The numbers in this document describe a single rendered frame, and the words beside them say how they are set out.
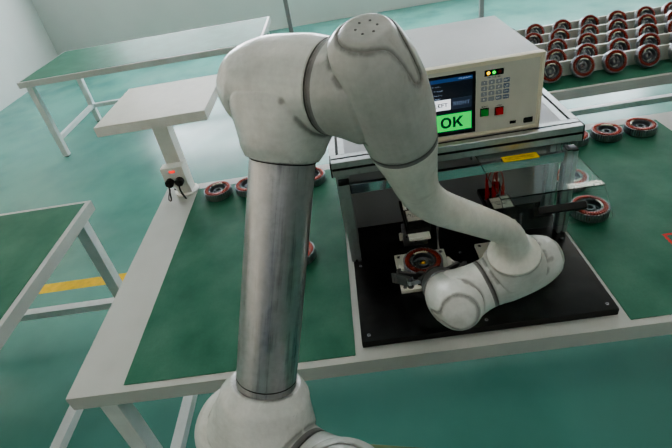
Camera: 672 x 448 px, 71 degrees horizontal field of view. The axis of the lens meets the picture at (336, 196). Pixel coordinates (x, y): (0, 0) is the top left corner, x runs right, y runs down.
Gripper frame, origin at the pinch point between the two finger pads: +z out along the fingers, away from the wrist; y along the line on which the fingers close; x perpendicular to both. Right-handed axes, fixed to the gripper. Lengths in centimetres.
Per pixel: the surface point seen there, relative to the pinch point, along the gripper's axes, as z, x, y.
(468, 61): -11, 52, 17
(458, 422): 41, -71, 9
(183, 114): 20, 56, -65
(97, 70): 264, 144, -207
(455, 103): -7.0, 42.4, 13.4
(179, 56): 261, 143, -136
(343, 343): -10.7, -14.0, -25.5
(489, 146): -3.3, 30.0, 21.5
